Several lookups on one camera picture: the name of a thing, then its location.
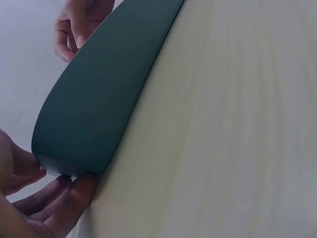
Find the dark green flexible mat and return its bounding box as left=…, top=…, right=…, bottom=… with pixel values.
left=31, top=0, right=186, bottom=178

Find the person's left hand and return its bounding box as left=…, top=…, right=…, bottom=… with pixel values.
left=0, top=128, right=99, bottom=238

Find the person's right hand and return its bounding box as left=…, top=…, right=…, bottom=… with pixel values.
left=54, top=0, right=115, bottom=63

